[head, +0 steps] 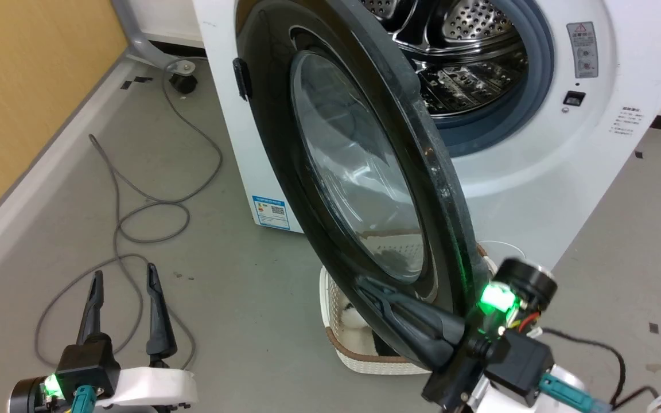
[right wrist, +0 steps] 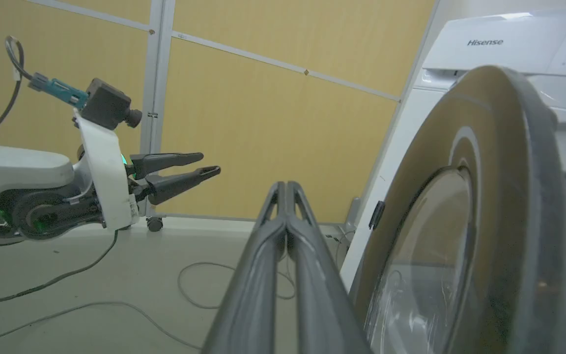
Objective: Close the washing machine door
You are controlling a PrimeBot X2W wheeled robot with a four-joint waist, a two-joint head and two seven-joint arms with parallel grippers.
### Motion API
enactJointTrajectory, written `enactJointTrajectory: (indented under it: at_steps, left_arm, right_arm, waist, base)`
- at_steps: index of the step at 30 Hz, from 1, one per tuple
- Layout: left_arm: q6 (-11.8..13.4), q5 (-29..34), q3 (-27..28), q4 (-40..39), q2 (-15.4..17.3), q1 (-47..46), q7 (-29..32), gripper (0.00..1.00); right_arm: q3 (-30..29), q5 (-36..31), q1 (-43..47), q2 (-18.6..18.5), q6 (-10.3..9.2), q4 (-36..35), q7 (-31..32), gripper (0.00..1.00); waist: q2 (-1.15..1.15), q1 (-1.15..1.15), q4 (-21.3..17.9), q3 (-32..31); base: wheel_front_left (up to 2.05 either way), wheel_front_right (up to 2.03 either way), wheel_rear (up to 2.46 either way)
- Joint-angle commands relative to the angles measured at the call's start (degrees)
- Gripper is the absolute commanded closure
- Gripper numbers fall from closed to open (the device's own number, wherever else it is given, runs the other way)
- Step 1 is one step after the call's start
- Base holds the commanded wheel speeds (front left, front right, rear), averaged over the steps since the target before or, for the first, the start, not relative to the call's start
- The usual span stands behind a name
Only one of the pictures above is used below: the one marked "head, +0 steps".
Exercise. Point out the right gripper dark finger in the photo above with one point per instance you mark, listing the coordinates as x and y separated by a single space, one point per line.
422 350
405 312

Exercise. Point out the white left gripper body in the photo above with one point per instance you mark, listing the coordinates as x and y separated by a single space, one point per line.
152 387

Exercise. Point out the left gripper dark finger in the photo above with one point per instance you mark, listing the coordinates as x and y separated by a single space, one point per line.
90 310
159 321

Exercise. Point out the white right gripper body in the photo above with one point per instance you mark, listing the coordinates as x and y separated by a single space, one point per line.
457 378

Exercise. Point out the black round glass washer door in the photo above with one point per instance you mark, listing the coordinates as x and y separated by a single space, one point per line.
353 166

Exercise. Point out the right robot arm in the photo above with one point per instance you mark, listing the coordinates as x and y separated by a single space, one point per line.
528 284

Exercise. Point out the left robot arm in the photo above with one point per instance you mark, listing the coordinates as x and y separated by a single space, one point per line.
27 396

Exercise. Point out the white front-load washing machine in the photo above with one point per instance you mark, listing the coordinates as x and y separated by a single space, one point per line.
537 189

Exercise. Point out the black door latch hook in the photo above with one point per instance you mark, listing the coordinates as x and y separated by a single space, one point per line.
242 79

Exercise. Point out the grey rubber door gasket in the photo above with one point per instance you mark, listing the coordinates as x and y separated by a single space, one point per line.
537 86

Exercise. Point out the black door lock socket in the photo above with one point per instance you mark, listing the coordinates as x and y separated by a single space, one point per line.
574 98

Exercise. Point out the white and black plush toy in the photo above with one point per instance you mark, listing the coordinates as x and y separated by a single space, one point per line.
356 321

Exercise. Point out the white woven laundry basket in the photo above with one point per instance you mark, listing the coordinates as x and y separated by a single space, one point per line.
342 350

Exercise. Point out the blue energy label sticker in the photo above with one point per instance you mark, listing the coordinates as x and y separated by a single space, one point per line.
270 211

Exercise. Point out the black caster foot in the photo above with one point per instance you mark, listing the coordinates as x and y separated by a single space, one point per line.
183 83

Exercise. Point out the perforated steel washer drum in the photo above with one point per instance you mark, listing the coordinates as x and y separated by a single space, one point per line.
457 51

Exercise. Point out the grey metal stand leg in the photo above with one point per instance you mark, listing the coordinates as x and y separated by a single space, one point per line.
141 40

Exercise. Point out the grey warning label sticker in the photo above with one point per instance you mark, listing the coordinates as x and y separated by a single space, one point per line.
582 49

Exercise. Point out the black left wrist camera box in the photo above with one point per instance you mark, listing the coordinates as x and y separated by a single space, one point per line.
88 367

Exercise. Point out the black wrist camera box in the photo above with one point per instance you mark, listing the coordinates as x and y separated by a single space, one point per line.
88 367
518 364

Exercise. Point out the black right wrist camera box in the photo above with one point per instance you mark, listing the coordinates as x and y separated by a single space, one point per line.
518 364

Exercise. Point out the teal left camera connector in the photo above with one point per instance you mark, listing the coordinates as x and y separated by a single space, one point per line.
84 400

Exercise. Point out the teal camera connector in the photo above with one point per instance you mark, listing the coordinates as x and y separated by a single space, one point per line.
571 396
84 400

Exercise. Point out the teal right camera connector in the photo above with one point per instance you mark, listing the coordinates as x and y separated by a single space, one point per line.
571 396

